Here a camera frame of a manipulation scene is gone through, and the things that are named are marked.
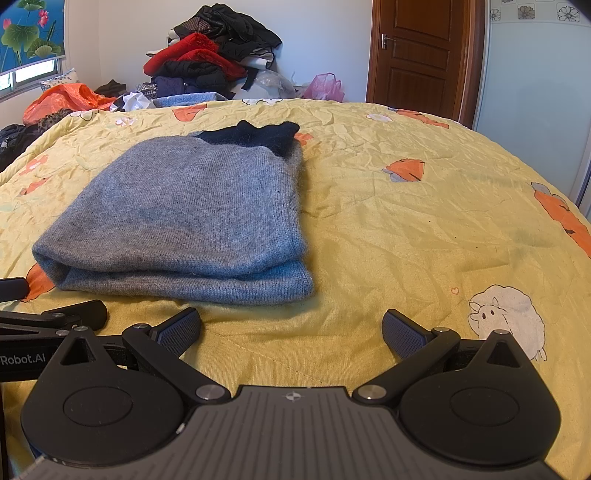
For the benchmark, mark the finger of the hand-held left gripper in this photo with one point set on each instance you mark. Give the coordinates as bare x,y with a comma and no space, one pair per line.
14,289
85,313

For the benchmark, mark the pile of clothes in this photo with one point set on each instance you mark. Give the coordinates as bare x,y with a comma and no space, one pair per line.
194,55

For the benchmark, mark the white crumpled cloth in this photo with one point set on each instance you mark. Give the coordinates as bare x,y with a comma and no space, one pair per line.
134,100

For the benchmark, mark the white wardrobe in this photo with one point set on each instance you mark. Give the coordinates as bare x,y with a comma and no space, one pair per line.
531,83

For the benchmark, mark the brown wooden door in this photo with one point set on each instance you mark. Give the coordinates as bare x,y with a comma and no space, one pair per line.
415,60

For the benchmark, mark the window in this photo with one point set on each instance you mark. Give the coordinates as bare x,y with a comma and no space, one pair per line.
32,72

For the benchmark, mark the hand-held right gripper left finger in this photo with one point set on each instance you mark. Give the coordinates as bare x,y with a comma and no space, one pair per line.
182,330

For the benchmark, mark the floral pillow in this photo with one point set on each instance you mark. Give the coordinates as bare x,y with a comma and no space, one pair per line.
62,79

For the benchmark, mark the lotus print window blind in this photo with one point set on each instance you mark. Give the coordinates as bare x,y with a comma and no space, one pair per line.
27,32

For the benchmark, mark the clear plastic bag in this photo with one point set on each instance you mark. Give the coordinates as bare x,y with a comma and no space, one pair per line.
272,83

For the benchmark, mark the grey sweater with navy sleeves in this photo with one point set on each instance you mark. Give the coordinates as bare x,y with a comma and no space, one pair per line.
184,207

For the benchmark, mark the pink plastic bag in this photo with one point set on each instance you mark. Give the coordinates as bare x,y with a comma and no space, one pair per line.
325,87

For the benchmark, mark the orange plastic bag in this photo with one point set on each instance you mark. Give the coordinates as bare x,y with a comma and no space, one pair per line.
60,97

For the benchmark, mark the yellow printed quilt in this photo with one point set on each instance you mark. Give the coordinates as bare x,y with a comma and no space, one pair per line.
392,240

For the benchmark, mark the brown cloth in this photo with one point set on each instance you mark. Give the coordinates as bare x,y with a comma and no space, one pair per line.
111,87

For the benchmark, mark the dark patterned clothes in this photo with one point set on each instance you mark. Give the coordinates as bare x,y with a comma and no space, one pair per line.
14,138

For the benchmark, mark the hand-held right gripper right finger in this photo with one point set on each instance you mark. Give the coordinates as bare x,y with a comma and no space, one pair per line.
401,334

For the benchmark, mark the light blue folded cloth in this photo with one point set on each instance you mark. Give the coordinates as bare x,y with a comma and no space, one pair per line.
189,99

